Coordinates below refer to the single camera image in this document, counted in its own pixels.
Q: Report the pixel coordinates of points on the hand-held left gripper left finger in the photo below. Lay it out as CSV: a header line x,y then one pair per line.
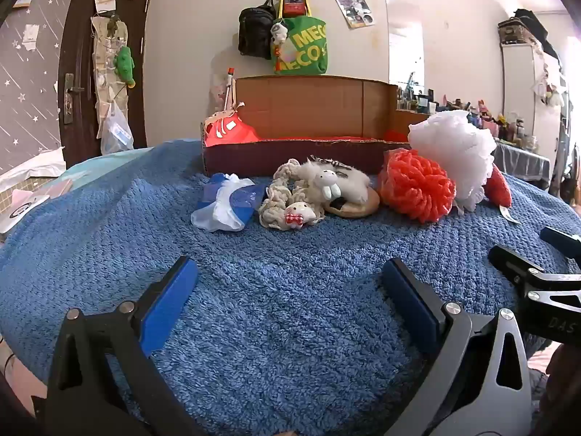
x,y
168,309

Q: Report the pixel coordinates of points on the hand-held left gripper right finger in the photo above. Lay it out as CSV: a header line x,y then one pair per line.
x,y
408,299

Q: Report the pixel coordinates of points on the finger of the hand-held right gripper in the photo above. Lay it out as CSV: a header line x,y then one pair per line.
x,y
513,260
560,238

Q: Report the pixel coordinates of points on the tan round plush pad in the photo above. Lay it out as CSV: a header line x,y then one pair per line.
x,y
363,205

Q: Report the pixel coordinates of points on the red mesh bath sponge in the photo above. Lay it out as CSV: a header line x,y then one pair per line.
x,y
417,186

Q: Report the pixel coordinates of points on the blue white plastic bag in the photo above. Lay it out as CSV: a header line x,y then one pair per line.
x,y
227,204

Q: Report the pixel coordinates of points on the white mesh bath pouf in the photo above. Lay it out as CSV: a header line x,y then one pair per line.
x,y
454,145

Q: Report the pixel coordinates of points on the white fluffy walrus plush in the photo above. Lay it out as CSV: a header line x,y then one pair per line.
x,y
349,181

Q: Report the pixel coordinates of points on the brown cardboard box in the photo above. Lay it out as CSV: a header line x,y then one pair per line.
x,y
308,104

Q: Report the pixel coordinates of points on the red knitted soft toy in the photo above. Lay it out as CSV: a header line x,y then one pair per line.
x,y
499,188

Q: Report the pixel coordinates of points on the grey cloth covered table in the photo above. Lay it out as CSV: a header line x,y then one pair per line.
x,y
522,159

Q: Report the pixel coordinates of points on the white wardrobe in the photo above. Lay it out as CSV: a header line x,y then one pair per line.
x,y
522,100

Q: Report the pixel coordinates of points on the hanging white plush toy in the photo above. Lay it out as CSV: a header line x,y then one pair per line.
x,y
551,93

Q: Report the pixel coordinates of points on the light blue bedsheet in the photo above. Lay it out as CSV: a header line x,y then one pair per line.
x,y
90,163

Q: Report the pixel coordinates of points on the clear hanging plastic bag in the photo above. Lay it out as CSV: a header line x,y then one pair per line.
x,y
115,134

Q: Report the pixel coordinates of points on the red plastic box liner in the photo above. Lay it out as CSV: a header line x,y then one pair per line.
x,y
227,132

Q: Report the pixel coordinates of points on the white plastic sheet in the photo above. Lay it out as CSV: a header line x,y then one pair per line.
x,y
31,170

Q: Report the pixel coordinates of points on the patterned storage case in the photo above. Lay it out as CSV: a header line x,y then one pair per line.
x,y
515,32

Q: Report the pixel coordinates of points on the dark cloth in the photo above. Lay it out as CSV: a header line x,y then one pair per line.
x,y
535,18

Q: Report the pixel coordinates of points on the white stick with red cap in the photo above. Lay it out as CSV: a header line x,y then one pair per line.
x,y
229,86

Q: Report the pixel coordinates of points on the green plush toy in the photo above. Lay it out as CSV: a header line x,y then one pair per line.
x,y
125,63

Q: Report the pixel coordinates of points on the beige hanging door organizer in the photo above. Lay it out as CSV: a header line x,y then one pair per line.
x,y
102,63

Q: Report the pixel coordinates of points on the green tote bag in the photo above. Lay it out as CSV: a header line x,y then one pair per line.
x,y
304,45

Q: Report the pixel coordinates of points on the dark wooden door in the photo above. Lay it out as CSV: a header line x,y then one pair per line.
x,y
81,32

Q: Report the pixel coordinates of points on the black backpack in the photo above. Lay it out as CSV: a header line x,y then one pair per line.
x,y
254,32

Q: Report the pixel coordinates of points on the small red bag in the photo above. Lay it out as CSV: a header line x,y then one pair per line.
x,y
293,7

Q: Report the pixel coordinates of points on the wall mirror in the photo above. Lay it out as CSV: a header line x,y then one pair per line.
x,y
404,54

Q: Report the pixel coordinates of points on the photo wall poster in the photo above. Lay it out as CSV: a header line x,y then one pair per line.
x,y
354,9

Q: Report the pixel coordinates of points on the white wall paper sheet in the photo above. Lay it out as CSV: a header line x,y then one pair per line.
x,y
31,36

